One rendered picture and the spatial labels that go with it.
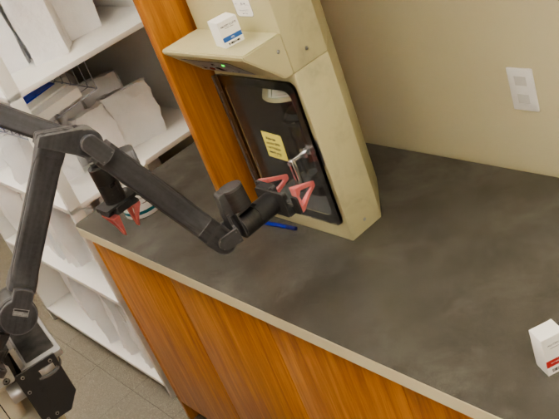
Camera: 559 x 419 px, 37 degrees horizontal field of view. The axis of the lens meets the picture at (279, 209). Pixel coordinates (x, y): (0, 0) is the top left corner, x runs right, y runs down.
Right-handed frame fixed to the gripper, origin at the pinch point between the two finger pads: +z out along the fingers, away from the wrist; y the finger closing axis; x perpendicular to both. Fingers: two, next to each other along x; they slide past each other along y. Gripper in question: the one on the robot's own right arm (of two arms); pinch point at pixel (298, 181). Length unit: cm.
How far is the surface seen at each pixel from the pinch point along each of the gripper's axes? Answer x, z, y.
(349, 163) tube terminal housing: 1.8, 12.3, -5.3
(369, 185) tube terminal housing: 10.8, 16.0, -5.4
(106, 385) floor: 115, -30, 146
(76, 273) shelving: 66, -16, 150
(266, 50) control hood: -34.7, 1.1, -5.0
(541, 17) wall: -20, 49, -40
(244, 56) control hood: -36.1, -4.7, -5.0
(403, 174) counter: 21.0, 34.6, 2.3
